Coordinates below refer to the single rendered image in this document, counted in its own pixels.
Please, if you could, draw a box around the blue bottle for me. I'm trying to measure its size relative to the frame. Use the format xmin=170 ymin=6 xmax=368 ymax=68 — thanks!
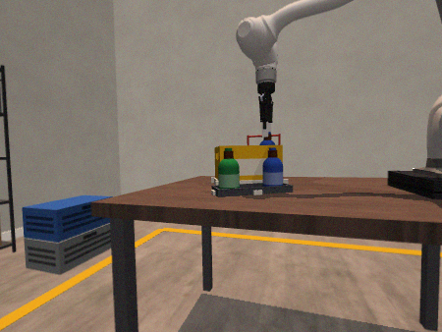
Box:
xmin=262 ymin=147 xmax=283 ymax=187
xmin=260 ymin=132 xmax=275 ymax=145

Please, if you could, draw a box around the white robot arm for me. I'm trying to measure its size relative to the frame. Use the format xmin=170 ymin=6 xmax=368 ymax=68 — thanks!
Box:
xmin=236 ymin=0 xmax=442 ymax=178

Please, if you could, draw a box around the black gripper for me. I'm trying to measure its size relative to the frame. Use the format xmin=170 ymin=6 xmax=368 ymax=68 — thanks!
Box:
xmin=257 ymin=82 xmax=275 ymax=138

